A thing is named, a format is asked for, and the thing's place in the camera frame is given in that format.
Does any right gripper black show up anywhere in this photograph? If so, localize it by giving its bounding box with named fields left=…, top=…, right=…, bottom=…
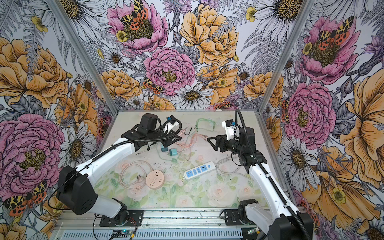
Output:
left=206, top=135, right=244, bottom=155

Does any pink charging cable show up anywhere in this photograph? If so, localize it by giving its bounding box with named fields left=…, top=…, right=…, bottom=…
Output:
left=176, top=133, right=208, bottom=154

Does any white blue power strip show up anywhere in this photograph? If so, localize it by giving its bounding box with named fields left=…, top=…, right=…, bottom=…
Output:
left=184, top=162, right=216, bottom=180

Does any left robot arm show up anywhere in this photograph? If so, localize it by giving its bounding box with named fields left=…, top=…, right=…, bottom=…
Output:
left=57, top=114, right=182, bottom=226

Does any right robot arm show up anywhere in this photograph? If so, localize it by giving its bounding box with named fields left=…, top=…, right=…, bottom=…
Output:
left=207, top=110, right=314, bottom=240

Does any round pink socket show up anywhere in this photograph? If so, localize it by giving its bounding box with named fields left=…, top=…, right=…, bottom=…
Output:
left=146, top=170, right=165, bottom=190

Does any green coiled cable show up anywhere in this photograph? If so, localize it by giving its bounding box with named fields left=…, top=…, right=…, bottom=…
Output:
left=195, top=118, right=216, bottom=133

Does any pink socket cord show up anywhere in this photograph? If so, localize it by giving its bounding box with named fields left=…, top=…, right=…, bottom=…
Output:
left=119, top=160, right=149, bottom=191

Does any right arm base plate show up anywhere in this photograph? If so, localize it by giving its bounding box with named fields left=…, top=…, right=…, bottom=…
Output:
left=220, top=209, right=250, bottom=226

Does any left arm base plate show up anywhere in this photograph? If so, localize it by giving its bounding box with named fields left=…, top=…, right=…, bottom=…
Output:
left=99, top=210, right=145, bottom=227

